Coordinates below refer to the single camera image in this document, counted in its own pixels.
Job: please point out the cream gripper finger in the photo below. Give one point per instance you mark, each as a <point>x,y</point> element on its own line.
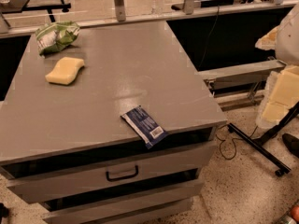
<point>281,93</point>

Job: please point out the blue rxbar blueberry wrapper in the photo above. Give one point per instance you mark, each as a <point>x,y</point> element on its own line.
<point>145,126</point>

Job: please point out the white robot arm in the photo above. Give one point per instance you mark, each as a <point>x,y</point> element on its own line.
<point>284,39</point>

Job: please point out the yellow sponge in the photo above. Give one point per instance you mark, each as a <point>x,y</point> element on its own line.
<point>65,71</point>

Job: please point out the black shoe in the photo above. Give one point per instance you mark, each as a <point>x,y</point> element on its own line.
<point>291,143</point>

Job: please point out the black wheeled stand base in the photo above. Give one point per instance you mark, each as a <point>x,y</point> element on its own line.
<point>259,142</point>

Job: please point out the grey drawer cabinet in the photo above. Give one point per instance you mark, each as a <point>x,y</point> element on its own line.
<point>57,142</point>

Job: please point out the black drawer handle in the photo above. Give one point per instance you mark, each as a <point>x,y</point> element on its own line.
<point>122,175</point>

